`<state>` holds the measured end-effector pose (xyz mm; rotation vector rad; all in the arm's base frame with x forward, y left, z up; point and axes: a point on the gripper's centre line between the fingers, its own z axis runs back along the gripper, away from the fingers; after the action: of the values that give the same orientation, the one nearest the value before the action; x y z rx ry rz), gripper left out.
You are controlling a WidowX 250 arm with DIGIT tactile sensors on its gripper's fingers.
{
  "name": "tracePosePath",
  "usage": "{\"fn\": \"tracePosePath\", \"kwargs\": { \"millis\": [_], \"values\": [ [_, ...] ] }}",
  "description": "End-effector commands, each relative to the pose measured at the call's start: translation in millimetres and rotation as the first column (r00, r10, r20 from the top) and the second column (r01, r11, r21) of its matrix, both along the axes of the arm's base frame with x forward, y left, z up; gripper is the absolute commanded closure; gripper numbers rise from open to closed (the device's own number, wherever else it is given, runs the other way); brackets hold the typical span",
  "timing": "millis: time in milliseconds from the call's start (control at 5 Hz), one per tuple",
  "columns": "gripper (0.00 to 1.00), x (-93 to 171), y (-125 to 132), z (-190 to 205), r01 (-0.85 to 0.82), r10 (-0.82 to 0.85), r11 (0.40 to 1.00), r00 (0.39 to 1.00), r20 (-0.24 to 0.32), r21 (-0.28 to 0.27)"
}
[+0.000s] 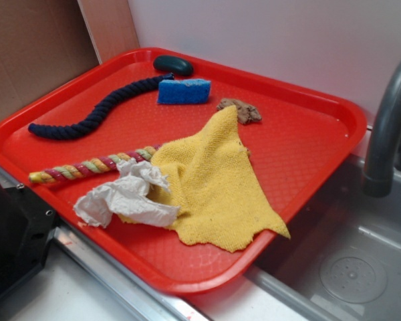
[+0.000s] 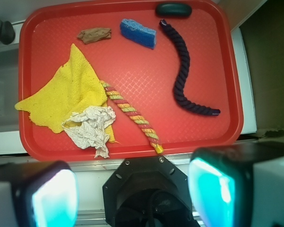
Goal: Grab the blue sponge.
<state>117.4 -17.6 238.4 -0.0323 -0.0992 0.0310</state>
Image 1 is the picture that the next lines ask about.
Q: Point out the dark green soap bar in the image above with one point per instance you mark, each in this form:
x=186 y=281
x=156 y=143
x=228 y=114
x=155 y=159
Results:
x=173 y=64

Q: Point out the grey faucet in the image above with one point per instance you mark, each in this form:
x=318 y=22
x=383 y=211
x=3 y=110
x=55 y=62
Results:
x=383 y=156

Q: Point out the yellow towel cloth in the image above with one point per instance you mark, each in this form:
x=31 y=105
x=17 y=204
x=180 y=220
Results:
x=214 y=186

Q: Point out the grey sink basin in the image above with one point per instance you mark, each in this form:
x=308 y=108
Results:
x=343 y=261

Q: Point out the brown cardboard panel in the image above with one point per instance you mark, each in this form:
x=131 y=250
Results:
x=45 y=44

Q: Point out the blue sponge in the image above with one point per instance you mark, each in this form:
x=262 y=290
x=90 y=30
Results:
x=192 y=91

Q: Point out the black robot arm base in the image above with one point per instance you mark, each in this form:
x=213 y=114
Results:
x=27 y=225

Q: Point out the crumpled white paper towel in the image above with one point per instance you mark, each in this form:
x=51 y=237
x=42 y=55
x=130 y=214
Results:
x=127 y=196

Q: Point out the brown clay lump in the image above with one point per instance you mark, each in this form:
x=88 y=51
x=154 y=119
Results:
x=246 y=113

